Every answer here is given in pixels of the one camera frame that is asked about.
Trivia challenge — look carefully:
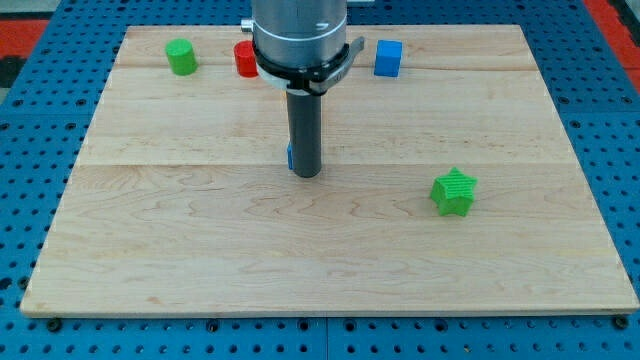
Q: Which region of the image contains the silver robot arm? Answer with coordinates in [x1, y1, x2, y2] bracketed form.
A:
[251, 0, 347, 68]

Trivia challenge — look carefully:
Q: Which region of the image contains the green star block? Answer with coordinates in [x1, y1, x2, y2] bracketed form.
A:
[430, 167, 478, 217]

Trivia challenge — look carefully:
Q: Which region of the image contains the small blue block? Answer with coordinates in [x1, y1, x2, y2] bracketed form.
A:
[286, 142, 294, 170]

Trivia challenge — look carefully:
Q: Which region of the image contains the black cylindrical pointer tool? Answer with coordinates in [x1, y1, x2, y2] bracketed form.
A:
[286, 93, 322, 178]

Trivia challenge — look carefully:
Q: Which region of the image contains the light wooden board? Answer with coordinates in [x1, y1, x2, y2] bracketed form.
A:
[21, 25, 639, 318]

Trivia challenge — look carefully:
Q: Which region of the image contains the blue cube block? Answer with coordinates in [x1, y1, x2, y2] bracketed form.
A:
[374, 40, 403, 77]

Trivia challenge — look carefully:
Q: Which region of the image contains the red cylinder block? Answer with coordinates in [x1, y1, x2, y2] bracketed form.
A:
[233, 40, 258, 78]

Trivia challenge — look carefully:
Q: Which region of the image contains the green cylinder block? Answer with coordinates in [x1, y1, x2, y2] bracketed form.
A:
[165, 38, 198, 76]

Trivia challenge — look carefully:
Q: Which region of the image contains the black clamp ring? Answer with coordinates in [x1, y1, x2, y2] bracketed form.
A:
[252, 35, 366, 96]

